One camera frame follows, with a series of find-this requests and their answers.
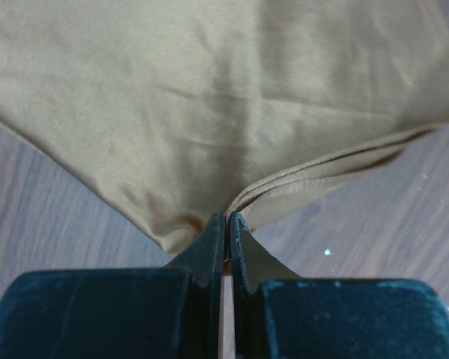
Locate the brown cloth napkin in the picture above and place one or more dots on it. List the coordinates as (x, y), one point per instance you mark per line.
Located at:
(173, 110)

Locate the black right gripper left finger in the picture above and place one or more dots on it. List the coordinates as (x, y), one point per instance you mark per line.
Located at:
(169, 312)

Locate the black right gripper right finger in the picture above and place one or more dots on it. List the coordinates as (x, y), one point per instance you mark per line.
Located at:
(279, 314)

